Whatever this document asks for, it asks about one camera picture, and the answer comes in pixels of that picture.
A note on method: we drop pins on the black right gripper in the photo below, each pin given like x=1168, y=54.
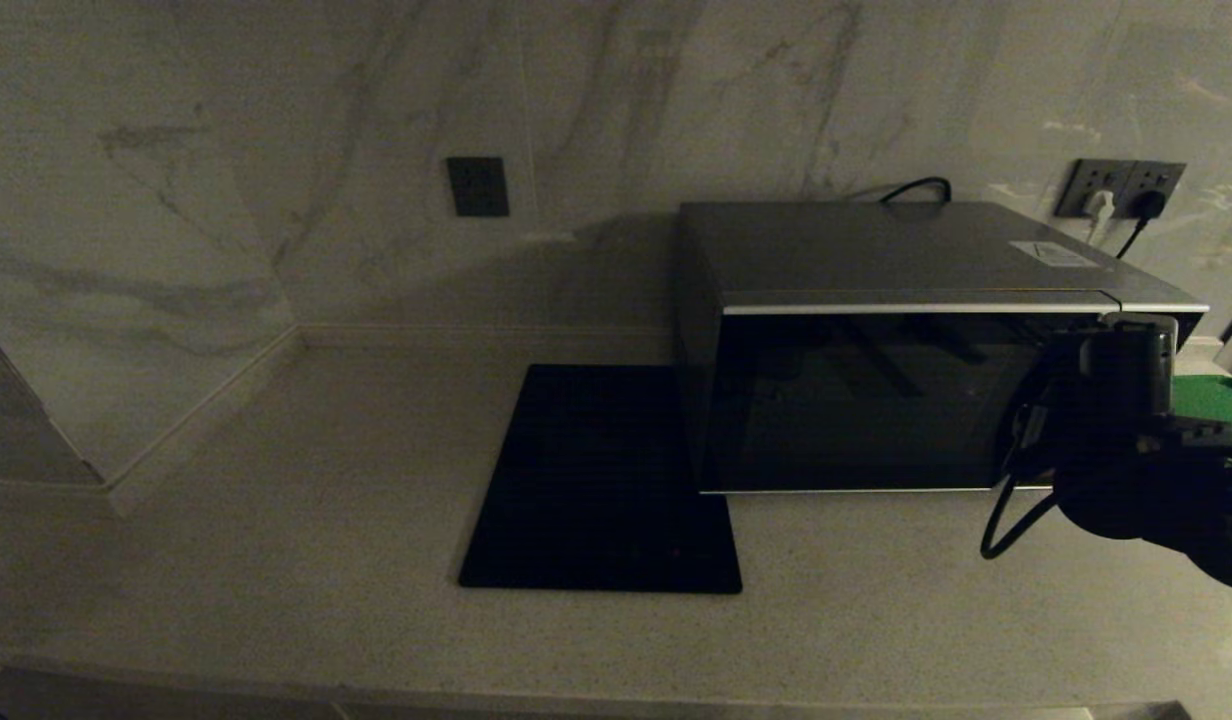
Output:
x=1051, y=430

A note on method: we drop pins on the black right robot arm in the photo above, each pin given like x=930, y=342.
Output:
x=1156, y=500

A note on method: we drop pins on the silver microwave oven body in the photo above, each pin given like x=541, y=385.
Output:
x=876, y=250

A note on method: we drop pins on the green plastic tray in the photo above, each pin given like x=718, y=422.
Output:
x=1216, y=400

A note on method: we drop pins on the black square mat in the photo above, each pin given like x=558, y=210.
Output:
x=586, y=480

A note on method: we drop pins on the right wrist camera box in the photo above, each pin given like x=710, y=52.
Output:
x=1126, y=370

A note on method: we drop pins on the grey double wall socket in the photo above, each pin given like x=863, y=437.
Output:
x=1120, y=175

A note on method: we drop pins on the dark single wall socket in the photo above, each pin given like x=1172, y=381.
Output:
x=478, y=187

